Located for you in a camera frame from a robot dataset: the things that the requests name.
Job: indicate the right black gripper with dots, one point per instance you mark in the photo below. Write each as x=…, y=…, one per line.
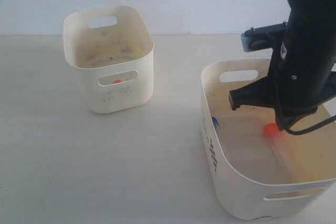
x=303, y=56

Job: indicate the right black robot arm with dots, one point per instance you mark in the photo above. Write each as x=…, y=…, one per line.
x=308, y=12

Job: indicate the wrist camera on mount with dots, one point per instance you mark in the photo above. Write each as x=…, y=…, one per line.
x=255, y=39

